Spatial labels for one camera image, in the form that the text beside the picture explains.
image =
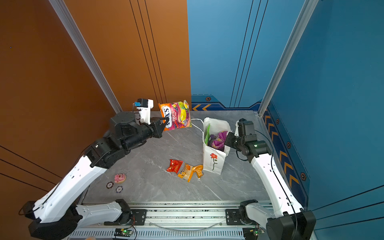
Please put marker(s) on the colourful candy bag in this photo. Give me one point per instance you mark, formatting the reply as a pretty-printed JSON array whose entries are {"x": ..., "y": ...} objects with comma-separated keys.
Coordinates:
[{"x": 178, "y": 114}]

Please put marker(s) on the red snack packet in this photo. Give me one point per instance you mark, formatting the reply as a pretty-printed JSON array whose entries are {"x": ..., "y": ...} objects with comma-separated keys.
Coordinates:
[{"x": 175, "y": 166}]

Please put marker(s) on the circuit board right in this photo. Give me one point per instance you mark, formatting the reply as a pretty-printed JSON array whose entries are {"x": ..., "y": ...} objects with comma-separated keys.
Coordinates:
[{"x": 252, "y": 233}]

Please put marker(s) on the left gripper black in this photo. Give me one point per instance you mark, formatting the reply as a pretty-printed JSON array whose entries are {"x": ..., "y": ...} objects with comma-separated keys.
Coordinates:
[{"x": 157, "y": 130}]

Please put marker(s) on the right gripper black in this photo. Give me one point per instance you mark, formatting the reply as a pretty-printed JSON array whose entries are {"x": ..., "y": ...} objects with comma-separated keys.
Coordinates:
[{"x": 229, "y": 138}]

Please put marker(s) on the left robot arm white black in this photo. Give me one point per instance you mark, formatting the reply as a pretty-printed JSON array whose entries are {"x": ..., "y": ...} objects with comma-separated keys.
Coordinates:
[{"x": 55, "y": 216}]

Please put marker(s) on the white paper bag with flowers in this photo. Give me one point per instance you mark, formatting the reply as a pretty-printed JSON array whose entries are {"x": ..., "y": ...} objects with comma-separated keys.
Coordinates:
[{"x": 213, "y": 160}]

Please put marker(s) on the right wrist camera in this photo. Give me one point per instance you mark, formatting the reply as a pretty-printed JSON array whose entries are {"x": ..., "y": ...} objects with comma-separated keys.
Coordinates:
[{"x": 245, "y": 130}]

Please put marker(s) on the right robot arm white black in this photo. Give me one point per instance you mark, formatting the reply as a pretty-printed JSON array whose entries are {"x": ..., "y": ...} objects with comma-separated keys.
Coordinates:
[{"x": 287, "y": 220}]

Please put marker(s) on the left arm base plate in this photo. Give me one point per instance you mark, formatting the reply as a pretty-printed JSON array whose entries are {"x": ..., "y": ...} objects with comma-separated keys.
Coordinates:
[{"x": 139, "y": 216}]

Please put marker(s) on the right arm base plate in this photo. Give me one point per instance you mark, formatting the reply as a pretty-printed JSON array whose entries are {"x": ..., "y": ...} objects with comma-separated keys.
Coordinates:
[{"x": 233, "y": 217}]

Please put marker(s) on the pink donut sticker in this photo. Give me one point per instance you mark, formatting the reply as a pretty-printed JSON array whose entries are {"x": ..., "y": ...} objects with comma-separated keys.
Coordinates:
[{"x": 120, "y": 178}]

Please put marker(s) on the orange snack packet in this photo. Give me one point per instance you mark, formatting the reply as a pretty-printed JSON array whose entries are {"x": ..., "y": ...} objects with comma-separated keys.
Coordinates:
[
  {"x": 198, "y": 170},
  {"x": 187, "y": 172}
]

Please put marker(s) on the purple grape candy bag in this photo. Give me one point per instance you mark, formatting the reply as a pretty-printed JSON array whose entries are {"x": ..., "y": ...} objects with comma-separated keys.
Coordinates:
[{"x": 217, "y": 141}]

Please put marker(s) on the aluminium rail frame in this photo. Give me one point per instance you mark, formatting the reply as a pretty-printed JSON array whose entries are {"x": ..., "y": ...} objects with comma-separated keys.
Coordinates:
[{"x": 175, "y": 221}]

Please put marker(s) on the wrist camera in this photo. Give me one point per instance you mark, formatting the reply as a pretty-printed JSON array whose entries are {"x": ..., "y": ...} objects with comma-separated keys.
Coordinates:
[
  {"x": 144, "y": 106},
  {"x": 245, "y": 130}
]

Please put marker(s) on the large green chips bag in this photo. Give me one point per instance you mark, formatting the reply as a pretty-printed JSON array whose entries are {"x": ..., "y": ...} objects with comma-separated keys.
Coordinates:
[{"x": 207, "y": 135}]

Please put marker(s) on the green circuit board left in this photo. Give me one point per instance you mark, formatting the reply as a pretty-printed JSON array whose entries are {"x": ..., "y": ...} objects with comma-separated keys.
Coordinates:
[{"x": 123, "y": 233}]

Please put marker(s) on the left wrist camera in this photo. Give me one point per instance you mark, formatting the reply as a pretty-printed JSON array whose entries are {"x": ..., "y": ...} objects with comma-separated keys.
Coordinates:
[{"x": 144, "y": 106}]

